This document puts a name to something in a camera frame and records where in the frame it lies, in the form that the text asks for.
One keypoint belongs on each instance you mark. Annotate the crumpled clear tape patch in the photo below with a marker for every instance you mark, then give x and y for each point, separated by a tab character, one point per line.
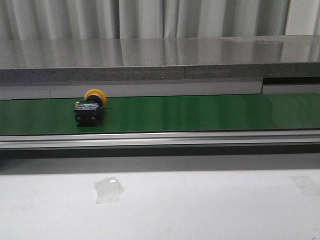
108	190

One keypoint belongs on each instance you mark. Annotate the green conveyor belt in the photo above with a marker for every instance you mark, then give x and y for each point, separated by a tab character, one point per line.
165	114

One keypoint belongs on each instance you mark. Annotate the grey stone counter slab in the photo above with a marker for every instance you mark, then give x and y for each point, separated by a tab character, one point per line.
44	62

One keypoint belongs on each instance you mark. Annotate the grey rear guide panel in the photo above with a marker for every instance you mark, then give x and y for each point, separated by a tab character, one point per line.
147	88

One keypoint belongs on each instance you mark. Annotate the clear tape strip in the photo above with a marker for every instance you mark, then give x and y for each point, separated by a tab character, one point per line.
306	186

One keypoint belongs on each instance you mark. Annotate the white pleated curtain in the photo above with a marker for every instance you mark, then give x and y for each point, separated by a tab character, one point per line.
152	19

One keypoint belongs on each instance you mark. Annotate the yellow push button switch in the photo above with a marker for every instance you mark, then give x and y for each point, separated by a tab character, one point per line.
87	113

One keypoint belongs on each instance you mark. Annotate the aluminium conveyor side rail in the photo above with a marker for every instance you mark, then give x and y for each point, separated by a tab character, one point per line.
189	138

